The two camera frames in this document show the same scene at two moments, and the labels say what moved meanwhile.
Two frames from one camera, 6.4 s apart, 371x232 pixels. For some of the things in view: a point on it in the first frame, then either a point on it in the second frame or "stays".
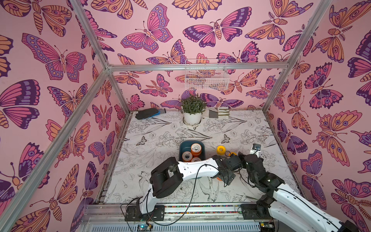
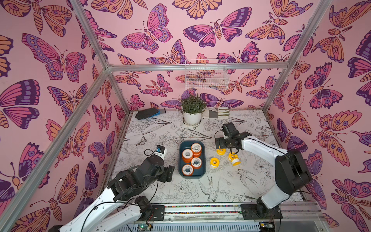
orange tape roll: (196, 150) stays
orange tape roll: (196, 159) stays
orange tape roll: (187, 156) stays
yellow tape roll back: (221, 150) stays
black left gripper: (228, 180) -> (167, 176)
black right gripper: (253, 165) -> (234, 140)
